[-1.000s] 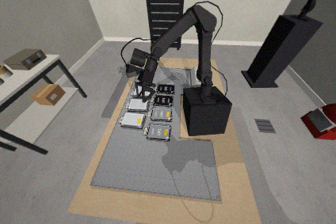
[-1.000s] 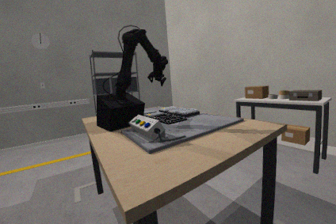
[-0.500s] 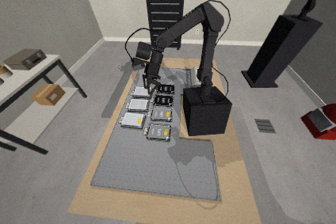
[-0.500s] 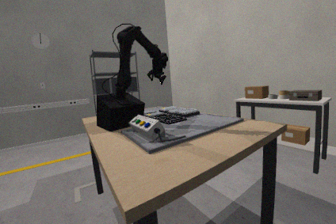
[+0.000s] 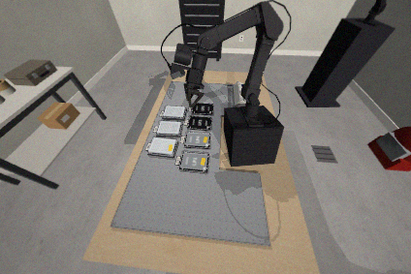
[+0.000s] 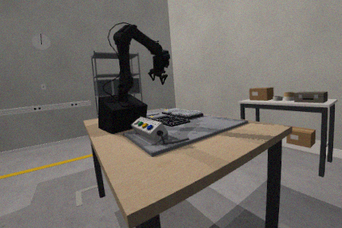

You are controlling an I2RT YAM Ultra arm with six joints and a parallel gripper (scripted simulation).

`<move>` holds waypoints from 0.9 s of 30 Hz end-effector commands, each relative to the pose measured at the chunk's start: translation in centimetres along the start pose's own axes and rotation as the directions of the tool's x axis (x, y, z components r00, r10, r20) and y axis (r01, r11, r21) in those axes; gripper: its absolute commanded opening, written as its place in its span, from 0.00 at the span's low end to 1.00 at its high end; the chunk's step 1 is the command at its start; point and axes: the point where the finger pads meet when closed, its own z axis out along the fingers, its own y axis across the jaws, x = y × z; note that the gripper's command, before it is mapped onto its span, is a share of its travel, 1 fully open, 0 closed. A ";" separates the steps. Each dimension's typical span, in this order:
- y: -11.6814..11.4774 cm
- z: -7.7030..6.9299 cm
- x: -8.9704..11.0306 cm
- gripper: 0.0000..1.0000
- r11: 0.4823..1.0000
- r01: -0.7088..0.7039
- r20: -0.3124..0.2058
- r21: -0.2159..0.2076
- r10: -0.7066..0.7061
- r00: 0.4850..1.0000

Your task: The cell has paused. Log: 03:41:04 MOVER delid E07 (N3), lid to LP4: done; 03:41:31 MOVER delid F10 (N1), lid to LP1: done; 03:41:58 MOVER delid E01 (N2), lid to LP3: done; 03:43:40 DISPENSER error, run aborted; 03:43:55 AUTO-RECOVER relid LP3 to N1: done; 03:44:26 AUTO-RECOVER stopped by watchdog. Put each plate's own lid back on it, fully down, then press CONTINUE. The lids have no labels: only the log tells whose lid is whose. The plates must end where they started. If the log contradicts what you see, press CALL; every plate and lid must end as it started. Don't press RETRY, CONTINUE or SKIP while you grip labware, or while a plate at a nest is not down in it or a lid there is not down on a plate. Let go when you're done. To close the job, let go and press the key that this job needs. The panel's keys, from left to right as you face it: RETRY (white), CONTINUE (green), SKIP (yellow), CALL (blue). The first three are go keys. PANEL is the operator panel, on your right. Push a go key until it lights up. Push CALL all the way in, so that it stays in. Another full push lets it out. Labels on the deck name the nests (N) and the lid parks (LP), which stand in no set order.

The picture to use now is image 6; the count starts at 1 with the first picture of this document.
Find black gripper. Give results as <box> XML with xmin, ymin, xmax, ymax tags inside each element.
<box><xmin>148</xmin><ymin>64</ymin><xmax>168</xmax><ymax>85</ymax></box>

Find grey button panel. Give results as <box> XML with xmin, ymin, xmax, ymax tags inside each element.
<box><xmin>131</xmin><ymin>117</ymin><xmax>189</xmax><ymax>145</ymax></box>

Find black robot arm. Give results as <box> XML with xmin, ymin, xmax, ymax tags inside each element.
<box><xmin>113</xmin><ymin>25</ymin><xmax>170</xmax><ymax>107</ymax></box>

